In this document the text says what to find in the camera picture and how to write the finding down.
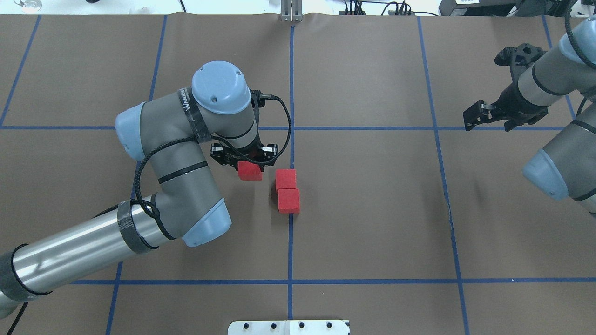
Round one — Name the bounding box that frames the red block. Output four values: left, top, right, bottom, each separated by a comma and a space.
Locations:
237, 161, 263, 181
275, 169, 298, 192
278, 188, 301, 214

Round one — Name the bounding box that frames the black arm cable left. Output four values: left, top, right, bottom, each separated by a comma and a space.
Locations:
7, 93, 292, 335

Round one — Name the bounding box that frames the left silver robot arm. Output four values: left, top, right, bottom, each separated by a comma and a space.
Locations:
1, 61, 289, 318

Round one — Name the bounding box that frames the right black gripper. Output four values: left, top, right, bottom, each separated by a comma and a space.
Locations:
463, 83, 549, 132

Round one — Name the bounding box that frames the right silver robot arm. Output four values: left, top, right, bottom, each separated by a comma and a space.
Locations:
462, 15, 595, 216

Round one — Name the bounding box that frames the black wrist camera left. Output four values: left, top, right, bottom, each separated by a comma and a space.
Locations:
250, 89, 272, 124

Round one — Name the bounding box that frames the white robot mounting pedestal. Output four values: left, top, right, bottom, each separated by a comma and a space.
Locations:
227, 319, 351, 335

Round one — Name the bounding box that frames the aluminium frame post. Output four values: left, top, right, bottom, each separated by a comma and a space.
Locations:
279, 0, 304, 22

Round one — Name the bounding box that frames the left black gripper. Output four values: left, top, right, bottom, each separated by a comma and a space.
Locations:
210, 141, 279, 168

